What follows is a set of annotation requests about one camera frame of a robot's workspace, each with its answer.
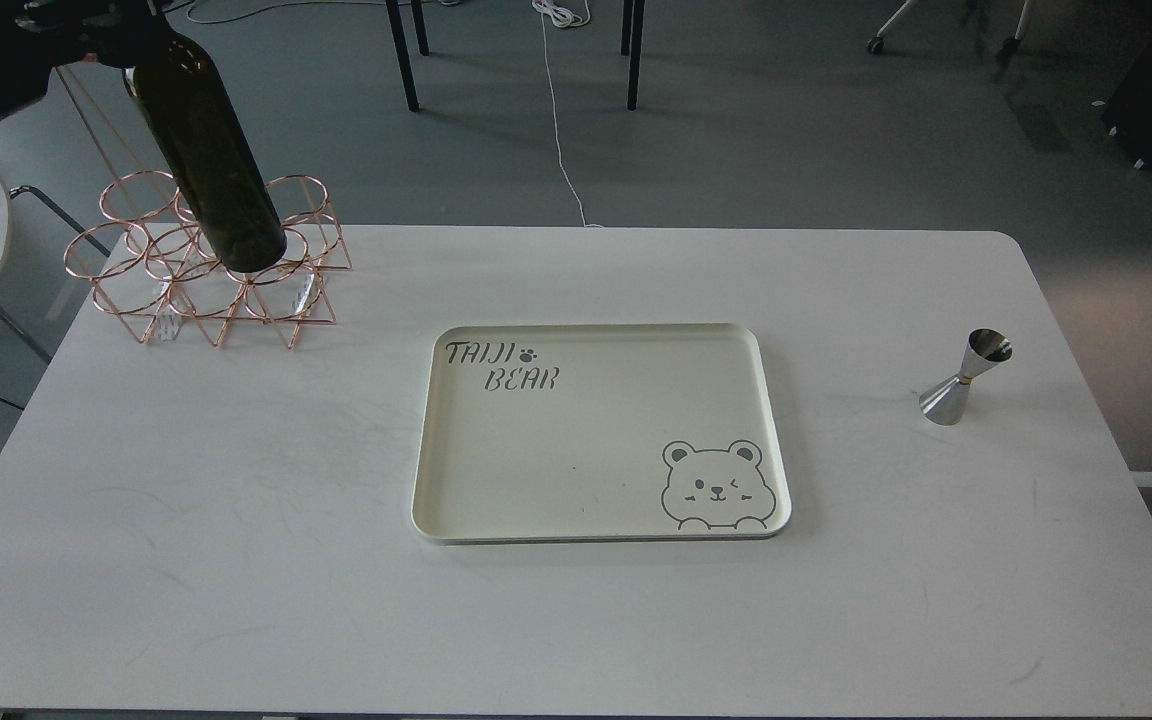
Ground silver steel jigger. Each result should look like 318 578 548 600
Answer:
918 328 1011 427

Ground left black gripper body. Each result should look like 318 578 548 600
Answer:
20 1 152 69

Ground black table legs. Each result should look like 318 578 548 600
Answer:
384 0 430 113
620 0 646 111

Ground black floor cables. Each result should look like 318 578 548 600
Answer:
156 0 387 26

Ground cream bear serving tray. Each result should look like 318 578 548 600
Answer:
411 323 794 544

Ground black table legs right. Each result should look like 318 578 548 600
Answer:
620 0 646 111

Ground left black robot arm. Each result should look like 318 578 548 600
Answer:
0 1 168 120

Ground copper wire bottle rack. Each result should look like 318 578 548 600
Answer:
63 165 353 348

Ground dark green wine bottle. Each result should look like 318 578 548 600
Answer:
124 1 285 273

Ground white floor cable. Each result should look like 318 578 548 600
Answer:
531 0 605 229

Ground black table legs left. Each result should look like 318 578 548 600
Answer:
384 0 430 113

